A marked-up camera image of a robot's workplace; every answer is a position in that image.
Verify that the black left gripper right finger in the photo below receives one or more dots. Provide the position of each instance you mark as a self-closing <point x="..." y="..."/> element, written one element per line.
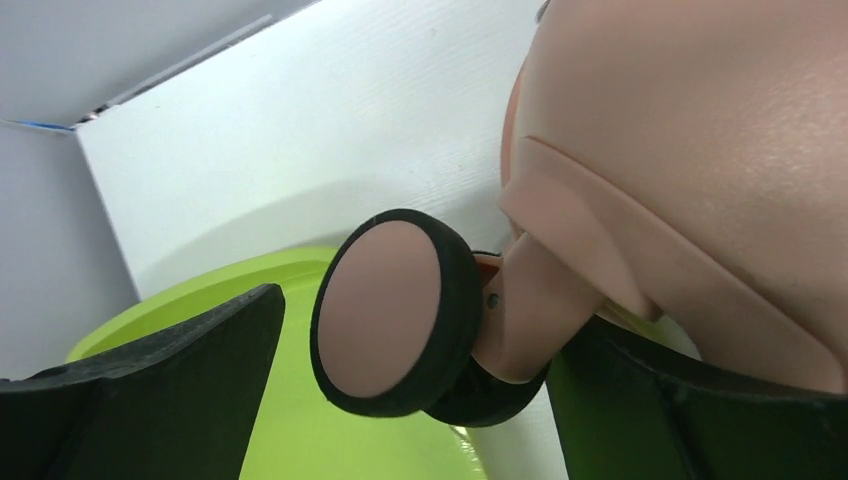
<point x="628" y="408"/>

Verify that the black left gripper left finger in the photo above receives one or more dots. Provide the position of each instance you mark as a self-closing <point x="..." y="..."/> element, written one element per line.
<point x="180" y="403"/>

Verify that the green plastic tray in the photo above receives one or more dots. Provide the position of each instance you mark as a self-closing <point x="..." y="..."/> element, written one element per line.
<point x="298" y="434"/>

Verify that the pink hard-shell suitcase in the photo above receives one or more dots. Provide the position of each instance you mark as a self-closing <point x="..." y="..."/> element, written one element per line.
<point x="659" y="158"/>

